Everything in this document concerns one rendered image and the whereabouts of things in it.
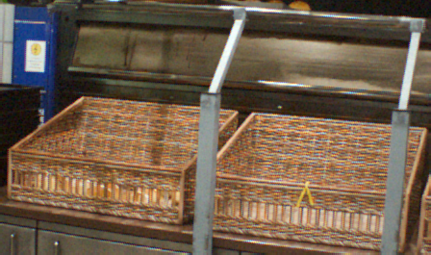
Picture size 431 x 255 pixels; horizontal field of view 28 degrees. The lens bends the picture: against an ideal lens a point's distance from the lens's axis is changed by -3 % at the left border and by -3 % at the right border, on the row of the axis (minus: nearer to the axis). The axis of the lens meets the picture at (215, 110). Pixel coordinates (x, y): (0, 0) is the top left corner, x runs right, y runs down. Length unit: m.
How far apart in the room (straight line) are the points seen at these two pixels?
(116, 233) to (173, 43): 0.75
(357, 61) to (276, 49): 0.26
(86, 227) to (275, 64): 0.79
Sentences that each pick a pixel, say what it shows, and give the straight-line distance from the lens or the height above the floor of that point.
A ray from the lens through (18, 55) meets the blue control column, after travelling 3.11.
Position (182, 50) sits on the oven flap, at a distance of 2.88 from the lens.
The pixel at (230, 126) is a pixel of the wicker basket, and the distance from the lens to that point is 2.72.
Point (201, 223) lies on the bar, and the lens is 2.26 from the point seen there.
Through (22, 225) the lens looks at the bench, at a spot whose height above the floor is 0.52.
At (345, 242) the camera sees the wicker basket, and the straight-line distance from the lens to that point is 2.28.
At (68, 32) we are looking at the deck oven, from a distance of 3.05.
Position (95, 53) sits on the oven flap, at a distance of 2.99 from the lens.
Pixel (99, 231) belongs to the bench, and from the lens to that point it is 2.45.
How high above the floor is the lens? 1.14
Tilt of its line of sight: 6 degrees down
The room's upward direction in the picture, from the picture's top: 3 degrees clockwise
